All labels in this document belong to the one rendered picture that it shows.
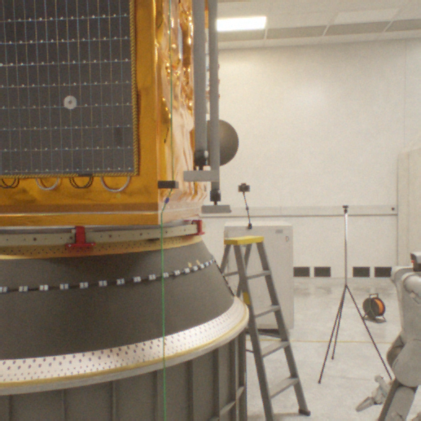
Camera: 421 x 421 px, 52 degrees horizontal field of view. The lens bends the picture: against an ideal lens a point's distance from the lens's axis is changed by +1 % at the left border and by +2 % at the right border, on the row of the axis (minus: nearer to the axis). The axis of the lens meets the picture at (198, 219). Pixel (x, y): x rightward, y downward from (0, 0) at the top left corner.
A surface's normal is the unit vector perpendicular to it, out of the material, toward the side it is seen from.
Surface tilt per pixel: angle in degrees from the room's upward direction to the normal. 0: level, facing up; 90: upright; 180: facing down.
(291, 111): 90
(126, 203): 92
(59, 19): 90
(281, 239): 90
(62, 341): 62
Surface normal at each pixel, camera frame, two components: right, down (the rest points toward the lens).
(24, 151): -0.11, 0.04
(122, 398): 0.48, 0.03
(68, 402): 0.29, 0.04
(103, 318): 0.36, -0.44
